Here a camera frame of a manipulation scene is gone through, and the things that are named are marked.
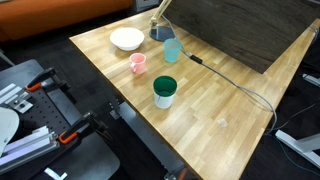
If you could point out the blue translucent plastic cup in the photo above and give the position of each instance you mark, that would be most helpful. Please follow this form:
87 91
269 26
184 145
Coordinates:
172 51

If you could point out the white bowl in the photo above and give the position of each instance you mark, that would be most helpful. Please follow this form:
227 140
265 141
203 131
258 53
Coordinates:
126 38

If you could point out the white mug green inside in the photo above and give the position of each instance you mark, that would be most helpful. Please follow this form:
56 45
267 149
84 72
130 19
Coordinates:
164 100

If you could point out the pink plastic mug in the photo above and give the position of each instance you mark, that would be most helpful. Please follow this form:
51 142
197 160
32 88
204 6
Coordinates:
138 65

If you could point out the small clear plastic piece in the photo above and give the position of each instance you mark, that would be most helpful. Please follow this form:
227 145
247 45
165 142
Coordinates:
222 122

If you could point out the black perforated mounting cart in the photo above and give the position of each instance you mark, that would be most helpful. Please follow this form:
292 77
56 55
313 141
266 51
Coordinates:
83 156

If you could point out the dark wooden board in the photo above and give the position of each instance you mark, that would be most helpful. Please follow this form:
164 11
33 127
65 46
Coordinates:
250 26

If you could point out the white tape strip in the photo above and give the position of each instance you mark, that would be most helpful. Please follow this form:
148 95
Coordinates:
55 174

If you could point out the white metal table foot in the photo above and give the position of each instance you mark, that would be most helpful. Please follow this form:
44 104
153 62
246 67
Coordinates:
311 79
300 146

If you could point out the grey metal table frame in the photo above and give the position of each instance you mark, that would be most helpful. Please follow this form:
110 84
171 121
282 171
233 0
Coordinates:
146 136

